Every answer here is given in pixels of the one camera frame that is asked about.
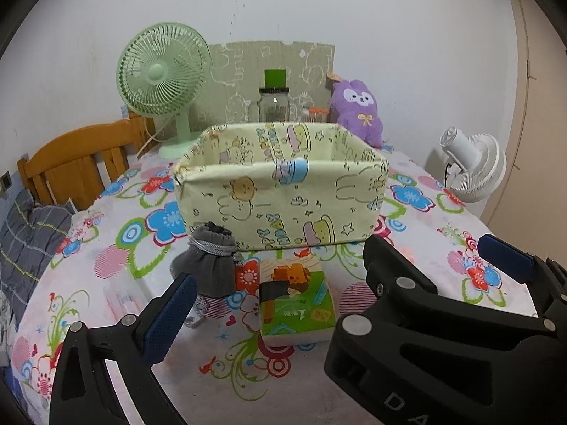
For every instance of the purple plush bunny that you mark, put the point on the purple plush bunny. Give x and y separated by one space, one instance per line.
359 115

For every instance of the small glass with orange lid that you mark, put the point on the small glass with orange lid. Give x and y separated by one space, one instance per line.
316 115

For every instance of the wooden bed headboard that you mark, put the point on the wooden bed headboard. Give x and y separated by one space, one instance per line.
66 155

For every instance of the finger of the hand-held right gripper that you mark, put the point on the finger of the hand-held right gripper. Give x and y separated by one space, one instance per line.
505 254
390 270

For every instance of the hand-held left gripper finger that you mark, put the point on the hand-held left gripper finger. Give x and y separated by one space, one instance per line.
170 314

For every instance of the green desk fan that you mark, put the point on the green desk fan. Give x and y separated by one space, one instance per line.
155 73

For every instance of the beige door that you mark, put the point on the beige door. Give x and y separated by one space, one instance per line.
545 119

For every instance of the green tissue pack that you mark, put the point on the green tissue pack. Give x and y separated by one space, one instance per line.
301 314

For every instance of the yellow cartoon fabric storage box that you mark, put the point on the yellow cartoon fabric storage box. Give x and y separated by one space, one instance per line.
265 203

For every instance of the glass jar with green lid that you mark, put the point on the glass jar with green lid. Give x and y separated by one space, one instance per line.
274 106

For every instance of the wall socket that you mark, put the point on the wall socket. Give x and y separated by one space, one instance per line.
6 180

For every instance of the white fan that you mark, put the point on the white fan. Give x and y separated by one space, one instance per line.
478 164

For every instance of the grey plaid pillow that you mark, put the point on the grey plaid pillow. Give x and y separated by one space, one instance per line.
31 239

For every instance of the green patterned board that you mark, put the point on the green patterned board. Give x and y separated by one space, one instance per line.
239 66

